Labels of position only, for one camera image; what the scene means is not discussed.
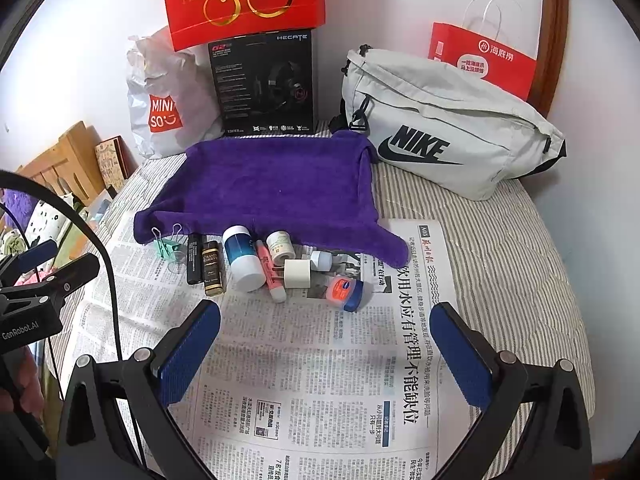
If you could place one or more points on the white Miniso plastic bag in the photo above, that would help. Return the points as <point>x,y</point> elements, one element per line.
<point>171,102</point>

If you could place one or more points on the striped mattress cover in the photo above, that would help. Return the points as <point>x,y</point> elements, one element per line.
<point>509,279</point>

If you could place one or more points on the pink blue vaseline tin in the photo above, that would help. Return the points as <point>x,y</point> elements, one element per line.
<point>347,294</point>

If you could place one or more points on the small white labelled bottle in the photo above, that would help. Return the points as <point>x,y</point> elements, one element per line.
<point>281,248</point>

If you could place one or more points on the patterned notebook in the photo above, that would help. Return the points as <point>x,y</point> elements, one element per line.
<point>113,163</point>

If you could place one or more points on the black headset box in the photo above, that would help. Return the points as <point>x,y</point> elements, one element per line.
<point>265,82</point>

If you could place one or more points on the black slim tube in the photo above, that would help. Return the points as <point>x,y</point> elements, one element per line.
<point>194,259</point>

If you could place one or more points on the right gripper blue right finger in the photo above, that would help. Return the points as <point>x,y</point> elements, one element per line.
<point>471,360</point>

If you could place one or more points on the clear plastic cap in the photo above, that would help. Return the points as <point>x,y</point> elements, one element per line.
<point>176,262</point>

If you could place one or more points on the black gold Grand Reserve lighter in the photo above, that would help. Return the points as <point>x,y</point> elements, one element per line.
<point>212,269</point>

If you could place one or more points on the white Nike waist bag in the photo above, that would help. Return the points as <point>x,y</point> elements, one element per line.
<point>442,124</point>

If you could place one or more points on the wooden side table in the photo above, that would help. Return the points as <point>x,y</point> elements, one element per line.
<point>69,166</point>

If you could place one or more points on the brown wooden bed frame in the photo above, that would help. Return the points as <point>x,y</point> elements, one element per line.
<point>551,48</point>

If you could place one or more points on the small round white plug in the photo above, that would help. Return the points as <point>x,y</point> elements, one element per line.
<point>321,261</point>

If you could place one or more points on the purple towel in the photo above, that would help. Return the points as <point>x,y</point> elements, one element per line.
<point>318,190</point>

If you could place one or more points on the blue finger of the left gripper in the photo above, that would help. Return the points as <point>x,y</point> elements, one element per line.
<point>73,275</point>
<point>36,256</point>

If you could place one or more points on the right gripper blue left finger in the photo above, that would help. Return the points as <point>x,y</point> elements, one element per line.
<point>182,350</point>

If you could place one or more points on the newspaper sheet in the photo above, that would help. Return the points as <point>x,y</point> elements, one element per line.
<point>306,390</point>

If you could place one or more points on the pink tube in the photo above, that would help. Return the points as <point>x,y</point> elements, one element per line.
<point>273,281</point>

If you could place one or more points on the white square plug charger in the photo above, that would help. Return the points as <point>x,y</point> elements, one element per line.
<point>296,273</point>

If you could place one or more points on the left hand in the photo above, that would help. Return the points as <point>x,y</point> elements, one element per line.
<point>26,380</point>

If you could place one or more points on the blue white bottle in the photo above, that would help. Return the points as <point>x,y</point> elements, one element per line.
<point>245,266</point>

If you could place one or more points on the red paper bag white handles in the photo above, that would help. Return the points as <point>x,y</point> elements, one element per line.
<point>485,57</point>

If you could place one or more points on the teal binder clip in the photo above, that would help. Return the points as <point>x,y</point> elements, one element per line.
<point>168,248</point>

